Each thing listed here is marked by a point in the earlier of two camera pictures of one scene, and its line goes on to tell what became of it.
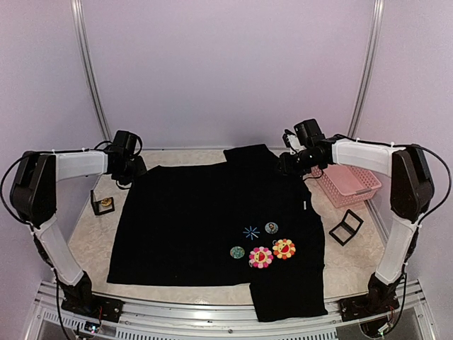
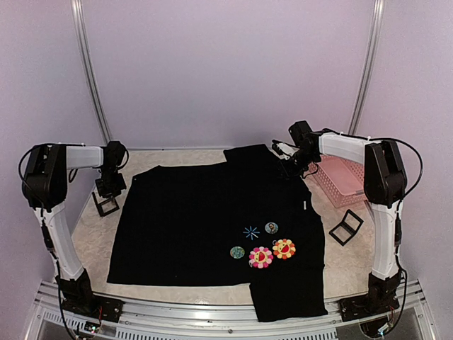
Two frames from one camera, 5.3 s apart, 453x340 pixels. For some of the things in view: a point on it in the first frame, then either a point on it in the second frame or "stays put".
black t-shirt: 243,222 stays put
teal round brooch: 237,252 stays put
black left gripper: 142,168 → 105,193
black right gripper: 287,168 stays put
